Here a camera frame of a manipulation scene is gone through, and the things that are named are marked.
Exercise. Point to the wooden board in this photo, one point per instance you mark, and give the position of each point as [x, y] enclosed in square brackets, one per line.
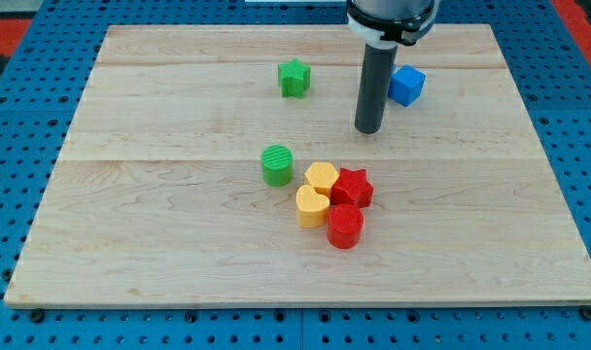
[157, 198]

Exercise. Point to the red star block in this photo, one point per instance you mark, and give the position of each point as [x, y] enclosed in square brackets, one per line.
[352, 187]

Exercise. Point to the red cylinder block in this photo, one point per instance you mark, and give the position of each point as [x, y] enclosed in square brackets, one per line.
[345, 224]

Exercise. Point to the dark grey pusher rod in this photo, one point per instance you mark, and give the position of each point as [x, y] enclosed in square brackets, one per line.
[374, 85]

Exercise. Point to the green star block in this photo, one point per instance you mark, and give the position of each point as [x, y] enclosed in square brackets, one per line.
[294, 78]

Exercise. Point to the yellow heart block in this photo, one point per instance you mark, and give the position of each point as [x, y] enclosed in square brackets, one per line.
[312, 208]

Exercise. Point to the blue cube block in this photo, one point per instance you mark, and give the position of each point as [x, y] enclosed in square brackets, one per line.
[406, 85]

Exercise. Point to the green cylinder block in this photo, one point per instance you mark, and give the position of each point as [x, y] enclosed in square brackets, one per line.
[277, 165]

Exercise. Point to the yellow hexagon block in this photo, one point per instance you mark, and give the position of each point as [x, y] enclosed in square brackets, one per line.
[321, 176]

